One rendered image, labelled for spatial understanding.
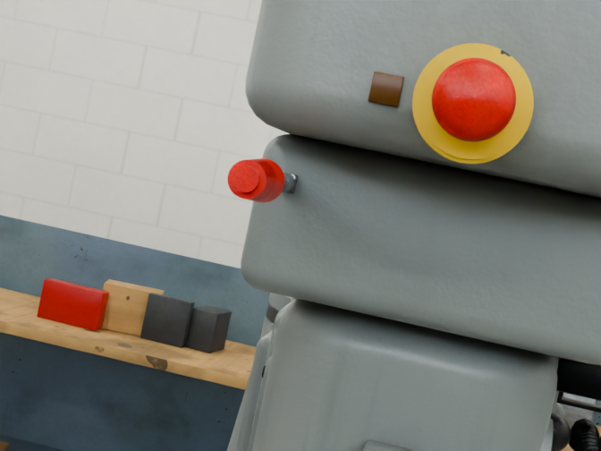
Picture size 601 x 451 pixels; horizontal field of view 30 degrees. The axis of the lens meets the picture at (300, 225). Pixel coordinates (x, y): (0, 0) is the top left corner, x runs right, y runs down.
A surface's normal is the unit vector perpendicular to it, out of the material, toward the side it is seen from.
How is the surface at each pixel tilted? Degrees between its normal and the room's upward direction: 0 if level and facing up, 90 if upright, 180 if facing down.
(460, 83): 87
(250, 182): 90
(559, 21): 90
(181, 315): 90
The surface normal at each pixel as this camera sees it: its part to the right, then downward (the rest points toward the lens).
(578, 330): -0.13, 0.03
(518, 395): 0.35, 0.12
